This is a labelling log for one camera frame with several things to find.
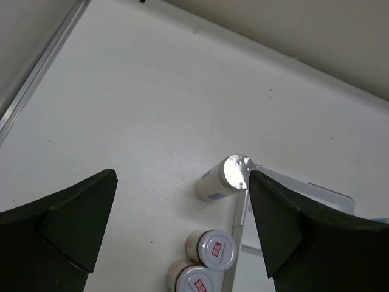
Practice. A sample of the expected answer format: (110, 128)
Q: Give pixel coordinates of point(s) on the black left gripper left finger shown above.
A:
(52, 244)

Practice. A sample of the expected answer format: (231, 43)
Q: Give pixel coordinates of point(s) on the white-lid spice jar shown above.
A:
(184, 275)
(214, 249)

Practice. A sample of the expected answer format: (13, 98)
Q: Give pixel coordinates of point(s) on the left silver-lid shaker bottle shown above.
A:
(229, 177)

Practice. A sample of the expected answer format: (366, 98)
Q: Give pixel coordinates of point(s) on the front white-lid spice jar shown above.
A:
(184, 275)

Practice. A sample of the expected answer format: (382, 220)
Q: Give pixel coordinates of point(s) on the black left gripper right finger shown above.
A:
(308, 246)

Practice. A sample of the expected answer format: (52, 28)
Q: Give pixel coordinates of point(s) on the rear white-lid spice jar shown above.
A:
(214, 249)

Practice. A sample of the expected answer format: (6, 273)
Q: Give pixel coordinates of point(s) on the white divided plastic tray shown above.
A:
(249, 271)

